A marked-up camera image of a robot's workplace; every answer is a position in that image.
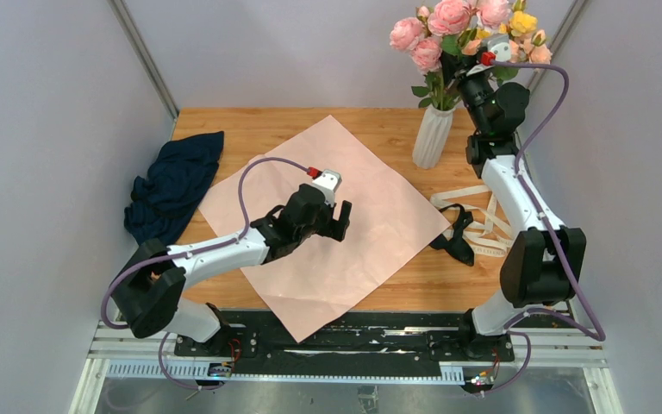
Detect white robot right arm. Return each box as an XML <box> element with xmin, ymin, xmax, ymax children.
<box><xmin>457</xmin><ymin>72</ymin><xmax>586</xmax><ymax>361</ymax></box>

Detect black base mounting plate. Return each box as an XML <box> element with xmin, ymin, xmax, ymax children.
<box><xmin>119</xmin><ymin>308</ymin><xmax>578</xmax><ymax>381</ymax></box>

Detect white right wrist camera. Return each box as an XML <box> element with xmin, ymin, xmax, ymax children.
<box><xmin>465</xmin><ymin>34</ymin><xmax>514</xmax><ymax>76</ymax></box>

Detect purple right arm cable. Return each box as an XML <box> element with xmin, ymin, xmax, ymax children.
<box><xmin>482</xmin><ymin>60</ymin><xmax>608</xmax><ymax>395</ymax></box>

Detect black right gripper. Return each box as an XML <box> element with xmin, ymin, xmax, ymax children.
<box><xmin>440</xmin><ymin>47</ymin><xmax>494</xmax><ymax>135</ymax></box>

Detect pink paper flower wrap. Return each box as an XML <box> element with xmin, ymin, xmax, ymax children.
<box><xmin>199</xmin><ymin>116</ymin><xmax>448</xmax><ymax>342</ymax></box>

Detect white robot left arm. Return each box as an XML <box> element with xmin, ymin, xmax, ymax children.
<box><xmin>109</xmin><ymin>184</ymin><xmax>353</xmax><ymax>356</ymax></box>

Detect deep pink rose stem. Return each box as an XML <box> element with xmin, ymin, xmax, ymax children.
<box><xmin>389</xmin><ymin>5</ymin><xmax>453</xmax><ymax>111</ymax></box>

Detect dark blue cloth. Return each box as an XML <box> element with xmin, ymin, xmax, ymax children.
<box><xmin>123</xmin><ymin>131</ymin><xmax>224</xmax><ymax>245</ymax></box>

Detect yellow and pink flowers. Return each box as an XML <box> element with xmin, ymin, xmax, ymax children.
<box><xmin>459</xmin><ymin>0</ymin><xmax>553</xmax><ymax>64</ymax></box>

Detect white ribbed vase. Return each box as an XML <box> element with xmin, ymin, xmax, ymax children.
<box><xmin>412</xmin><ymin>106</ymin><xmax>454</xmax><ymax>169</ymax></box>

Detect aluminium frame post left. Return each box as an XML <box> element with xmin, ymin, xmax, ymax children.
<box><xmin>107</xmin><ymin>0</ymin><xmax>179</xmax><ymax>122</ymax></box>

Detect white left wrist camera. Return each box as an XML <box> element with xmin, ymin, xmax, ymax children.
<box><xmin>310</xmin><ymin>169</ymin><xmax>342</xmax><ymax>207</ymax></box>

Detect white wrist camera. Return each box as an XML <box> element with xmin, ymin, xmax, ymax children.
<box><xmin>465</xmin><ymin>34</ymin><xmax>514</xmax><ymax>76</ymax></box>
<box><xmin>310</xmin><ymin>169</ymin><xmax>342</xmax><ymax>207</ymax></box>

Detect black printed ribbon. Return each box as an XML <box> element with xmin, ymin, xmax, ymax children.
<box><xmin>429</xmin><ymin>204</ymin><xmax>475</xmax><ymax>267</ymax></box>

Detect white printed ribbon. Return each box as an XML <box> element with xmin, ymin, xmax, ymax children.
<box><xmin>429</xmin><ymin>185</ymin><xmax>513</xmax><ymax>258</ymax></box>

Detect aluminium frame rail front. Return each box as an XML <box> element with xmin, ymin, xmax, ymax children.
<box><xmin>71</xmin><ymin>310</ymin><xmax>621</xmax><ymax>413</ymax></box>

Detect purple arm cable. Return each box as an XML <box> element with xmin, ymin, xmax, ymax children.
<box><xmin>100</xmin><ymin>157</ymin><xmax>321</xmax><ymax>395</ymax></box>
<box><xmin>482</xmin><ymin>60</ymin><xmax>608</xmax><ymax>395</ymax></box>

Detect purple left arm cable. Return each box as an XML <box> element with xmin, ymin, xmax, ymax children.
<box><xmin>100</xmin><ymin>157</ymin><xmax>321</xmax><ymax>395</ymax></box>

